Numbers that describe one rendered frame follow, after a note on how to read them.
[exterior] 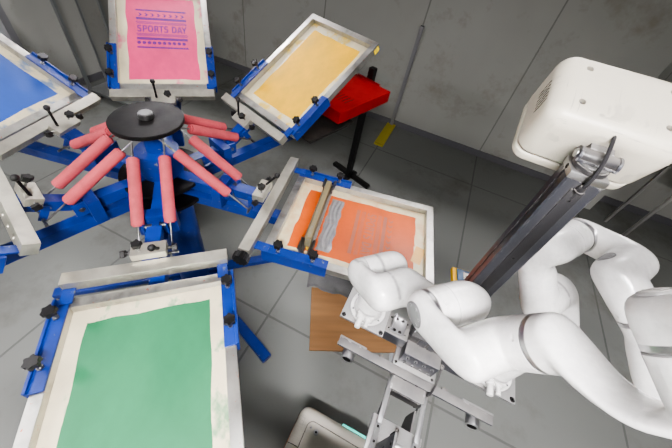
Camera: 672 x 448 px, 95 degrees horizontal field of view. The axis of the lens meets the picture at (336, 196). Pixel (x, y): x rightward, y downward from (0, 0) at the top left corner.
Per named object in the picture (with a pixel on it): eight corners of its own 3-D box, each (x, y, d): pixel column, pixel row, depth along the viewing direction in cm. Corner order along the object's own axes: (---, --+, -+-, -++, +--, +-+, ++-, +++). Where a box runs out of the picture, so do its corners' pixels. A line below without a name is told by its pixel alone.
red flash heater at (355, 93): (346, 81, 273) (348, 67, 265) (387, 103, 254) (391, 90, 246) (294, 98, 237) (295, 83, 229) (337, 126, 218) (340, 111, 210)
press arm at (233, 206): (386, 246, 166) (389, 240, 162) (385, 255, 162) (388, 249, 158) (172, 187, 174) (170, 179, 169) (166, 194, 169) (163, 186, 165)
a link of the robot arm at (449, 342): (453, 280, 71) (396, 295, 66) (526, 260, 52) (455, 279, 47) (482, 357, 65) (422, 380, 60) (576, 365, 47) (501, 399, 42)
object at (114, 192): (266, 158, 192) (266, 143, 184) (197, 261, 136) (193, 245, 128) (145, 126, 197) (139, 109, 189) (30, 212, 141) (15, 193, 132)
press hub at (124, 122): (233, 258, 244) (209, 103, 150) (206, 304, 216) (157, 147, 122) (185, 244, 247) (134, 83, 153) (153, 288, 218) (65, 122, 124)
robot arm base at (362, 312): (375, 340, 102) (388, 321, 92) (341, 323, 105) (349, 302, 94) (389, 301, 113) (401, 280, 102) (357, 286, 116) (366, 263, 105)
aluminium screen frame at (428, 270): (431, 211, 177) (433, 207, 175) (430, 304, 136) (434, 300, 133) (300, 176, 182) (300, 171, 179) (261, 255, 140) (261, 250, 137)
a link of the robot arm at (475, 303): (495, 346, 65) (419, 375, 59) (399, 271, 99) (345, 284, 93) (500, 285, 62) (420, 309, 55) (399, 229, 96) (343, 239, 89)
